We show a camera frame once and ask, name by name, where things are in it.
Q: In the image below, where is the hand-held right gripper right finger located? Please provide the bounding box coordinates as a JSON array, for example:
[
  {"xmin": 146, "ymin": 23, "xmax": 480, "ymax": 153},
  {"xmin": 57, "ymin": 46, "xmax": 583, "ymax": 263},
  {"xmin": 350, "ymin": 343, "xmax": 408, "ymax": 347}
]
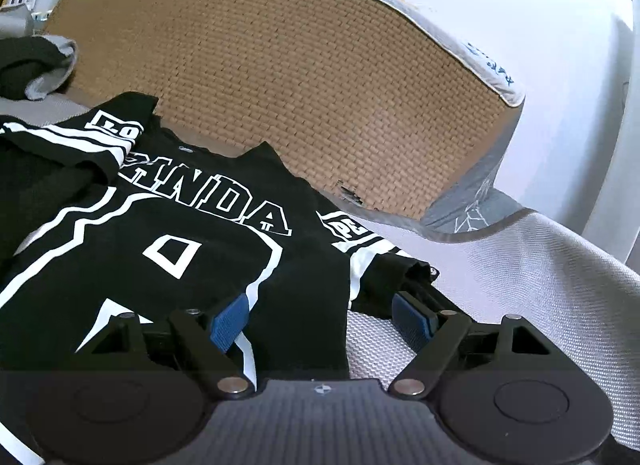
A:
[{"xmin": 389, "ymin": 291, "xmax": 577, "ymax": 400}]

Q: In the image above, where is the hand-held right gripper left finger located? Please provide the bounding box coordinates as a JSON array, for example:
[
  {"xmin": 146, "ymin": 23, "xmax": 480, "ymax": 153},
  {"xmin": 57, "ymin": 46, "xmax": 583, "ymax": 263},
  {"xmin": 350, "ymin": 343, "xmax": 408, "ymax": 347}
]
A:
[{"xmin": 75, "ymin": 292, "xmax": 254, "ymax": 401}]

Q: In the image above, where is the black white-print t-shirt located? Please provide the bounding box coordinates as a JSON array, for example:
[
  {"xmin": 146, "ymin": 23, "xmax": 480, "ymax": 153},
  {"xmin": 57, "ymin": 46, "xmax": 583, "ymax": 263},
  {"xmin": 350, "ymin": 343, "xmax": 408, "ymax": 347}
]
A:
[{"xmin": 0, "ymin": 91, "xmax": 441, "ymax": 465}]

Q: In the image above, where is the grey line-patterned sheet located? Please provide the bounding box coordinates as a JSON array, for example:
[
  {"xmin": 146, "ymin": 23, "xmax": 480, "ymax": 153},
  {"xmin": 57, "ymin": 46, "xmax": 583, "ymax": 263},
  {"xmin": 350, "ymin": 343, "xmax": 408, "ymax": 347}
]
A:
[{"xmin": 422, "ymin": 110, "xmax": 526, "ymax": 242}]

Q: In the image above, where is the woven rattan mattress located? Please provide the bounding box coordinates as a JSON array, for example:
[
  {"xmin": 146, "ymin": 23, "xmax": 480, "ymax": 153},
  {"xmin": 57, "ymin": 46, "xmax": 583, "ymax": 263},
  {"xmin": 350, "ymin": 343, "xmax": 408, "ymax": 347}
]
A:
[{"xmin": 42, "ymin": 0, "xmax": 527, "ymax": 226}]

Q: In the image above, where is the white wardrobe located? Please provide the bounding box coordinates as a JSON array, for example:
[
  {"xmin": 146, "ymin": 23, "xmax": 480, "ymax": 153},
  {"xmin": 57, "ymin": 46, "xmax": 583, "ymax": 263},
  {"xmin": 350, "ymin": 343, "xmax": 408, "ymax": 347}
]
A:
[{"xmin": 580, "ymin": 0, "xmax": 640, "ymax": 266}]

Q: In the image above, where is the dark grey folded garment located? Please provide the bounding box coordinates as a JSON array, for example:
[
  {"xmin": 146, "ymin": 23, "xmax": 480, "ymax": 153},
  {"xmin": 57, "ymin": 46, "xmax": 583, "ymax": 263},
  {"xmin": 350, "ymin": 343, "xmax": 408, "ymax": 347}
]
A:
[{"xmin": 0, "ymin": 34, "xmax": 80, "ymax": 100}]

